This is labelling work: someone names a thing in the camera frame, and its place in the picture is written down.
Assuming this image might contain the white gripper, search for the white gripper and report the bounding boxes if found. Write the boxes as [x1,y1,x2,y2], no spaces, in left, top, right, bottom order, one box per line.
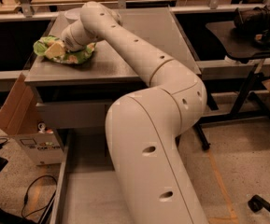
[45,20,98,59]

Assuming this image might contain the green rice chip bag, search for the green rice chip bag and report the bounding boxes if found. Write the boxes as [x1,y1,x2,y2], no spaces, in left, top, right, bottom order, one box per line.
[33,35,95,64]

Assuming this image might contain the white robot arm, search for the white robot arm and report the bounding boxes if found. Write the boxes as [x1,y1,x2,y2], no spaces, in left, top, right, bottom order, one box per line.
[63,2,208,224]

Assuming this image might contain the grey drawer cabinet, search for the grey drawer cabinet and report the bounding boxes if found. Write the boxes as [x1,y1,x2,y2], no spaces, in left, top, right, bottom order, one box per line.
[24,7,202,161]

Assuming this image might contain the grey top drawer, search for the grey top drawer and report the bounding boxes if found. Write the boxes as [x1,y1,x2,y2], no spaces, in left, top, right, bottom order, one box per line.
[36,100,112,129]

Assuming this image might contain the open grey middle drawer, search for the open grey middle drawer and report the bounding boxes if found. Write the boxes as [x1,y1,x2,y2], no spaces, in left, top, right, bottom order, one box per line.
[50,130,134,224]

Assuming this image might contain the dark bag on table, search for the dark bag on table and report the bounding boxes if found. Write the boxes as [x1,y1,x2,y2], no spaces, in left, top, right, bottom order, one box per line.
[234,7,270,47]

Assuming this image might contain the white ceramic bowl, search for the white ceramic bowl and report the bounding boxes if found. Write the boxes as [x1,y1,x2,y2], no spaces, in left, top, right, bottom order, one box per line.
[64,7,80,23]

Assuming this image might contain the open cardboard box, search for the open cardboard box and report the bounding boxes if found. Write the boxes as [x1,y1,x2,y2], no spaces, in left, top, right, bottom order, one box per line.
[0,74,64,165]

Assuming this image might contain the black power cable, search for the black power cable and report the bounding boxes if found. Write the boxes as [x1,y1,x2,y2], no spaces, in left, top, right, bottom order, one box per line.
[0,175,58,220]

